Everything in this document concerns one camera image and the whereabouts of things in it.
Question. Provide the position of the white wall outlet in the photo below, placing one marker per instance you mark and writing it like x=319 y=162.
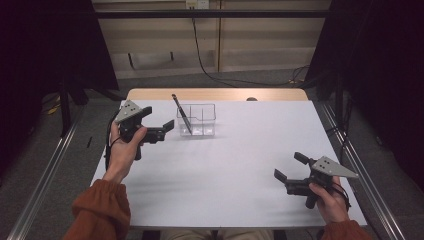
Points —
x=197 y=3

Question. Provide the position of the dark table grommet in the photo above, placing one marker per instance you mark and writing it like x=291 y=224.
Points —
x=251 y=99

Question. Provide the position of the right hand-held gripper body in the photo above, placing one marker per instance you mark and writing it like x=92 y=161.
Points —
x=333 y=168

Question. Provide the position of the person's left hand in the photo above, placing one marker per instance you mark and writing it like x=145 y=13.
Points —
x=121 y=156

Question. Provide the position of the black makeup brush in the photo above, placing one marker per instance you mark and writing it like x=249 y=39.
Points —
x=181 y=111

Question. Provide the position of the aluminium rail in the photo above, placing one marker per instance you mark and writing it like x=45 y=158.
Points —
x=358 y=153
x=43 y=186

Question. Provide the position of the white board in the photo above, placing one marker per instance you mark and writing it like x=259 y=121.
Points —
x=216 y=180

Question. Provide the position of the black curtain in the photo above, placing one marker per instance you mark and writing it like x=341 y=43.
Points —
x=40 y=50
x=383 y=66

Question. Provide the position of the small black floor item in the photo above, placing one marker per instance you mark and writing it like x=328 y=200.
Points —
x=89 y=142

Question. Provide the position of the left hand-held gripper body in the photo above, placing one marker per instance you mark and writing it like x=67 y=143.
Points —
x=128 y=111

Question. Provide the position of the person's right hand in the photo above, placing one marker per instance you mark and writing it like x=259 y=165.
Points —
x=333 y=206

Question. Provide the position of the black horizontal bar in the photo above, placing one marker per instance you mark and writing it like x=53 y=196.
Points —
x=206 y=14

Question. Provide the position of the black metal stand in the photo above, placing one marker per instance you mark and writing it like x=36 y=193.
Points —
x=64 y=106
x=339 y=100

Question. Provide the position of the clear plastic organizer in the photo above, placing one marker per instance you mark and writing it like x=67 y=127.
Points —
x=203 y=123

